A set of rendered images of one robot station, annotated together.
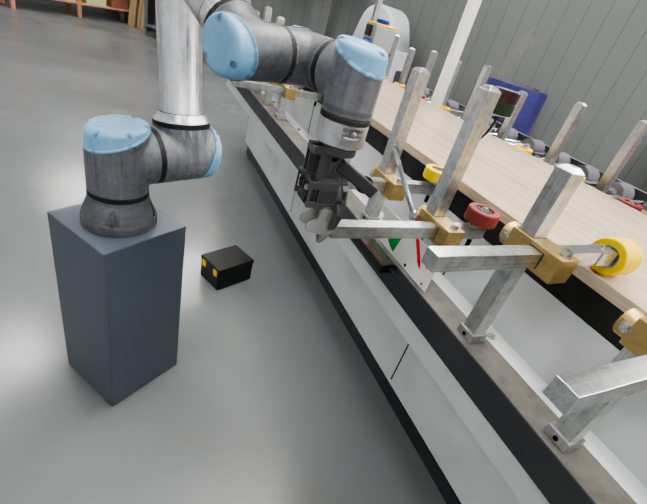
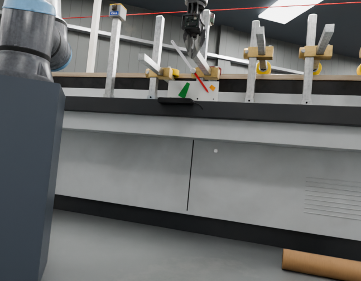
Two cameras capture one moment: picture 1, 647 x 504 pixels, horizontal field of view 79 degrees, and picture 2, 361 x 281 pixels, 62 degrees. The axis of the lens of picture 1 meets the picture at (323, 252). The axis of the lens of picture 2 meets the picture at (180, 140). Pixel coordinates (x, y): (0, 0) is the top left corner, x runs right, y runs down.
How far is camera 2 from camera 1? 1.16 m
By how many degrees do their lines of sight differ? 53
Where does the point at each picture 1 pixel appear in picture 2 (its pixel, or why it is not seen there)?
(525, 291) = (241, 98)
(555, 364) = not seen: hidden behind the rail
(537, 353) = not seen: hidden behind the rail
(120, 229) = (47, 78)
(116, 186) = (45, 41)
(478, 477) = (269, 201)
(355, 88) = not seen: outside the picture
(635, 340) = (307, 52)
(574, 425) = (308, 93)
